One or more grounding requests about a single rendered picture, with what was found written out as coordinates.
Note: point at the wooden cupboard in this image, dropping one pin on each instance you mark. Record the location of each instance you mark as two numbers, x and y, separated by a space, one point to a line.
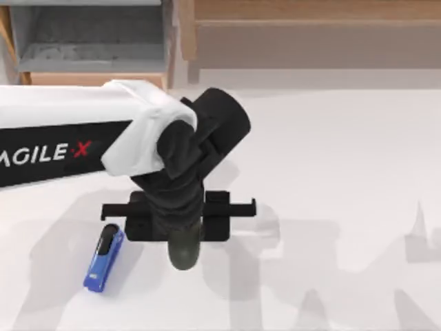
310 38

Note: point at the grey pierced drawer inside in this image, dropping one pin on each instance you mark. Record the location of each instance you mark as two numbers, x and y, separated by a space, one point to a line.
93 34

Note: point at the blue stapler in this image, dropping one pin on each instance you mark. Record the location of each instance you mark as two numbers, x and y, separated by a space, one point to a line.
103 260

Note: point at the pale wooden drawer front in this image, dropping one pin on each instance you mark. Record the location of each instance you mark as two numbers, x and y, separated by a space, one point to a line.
96 79

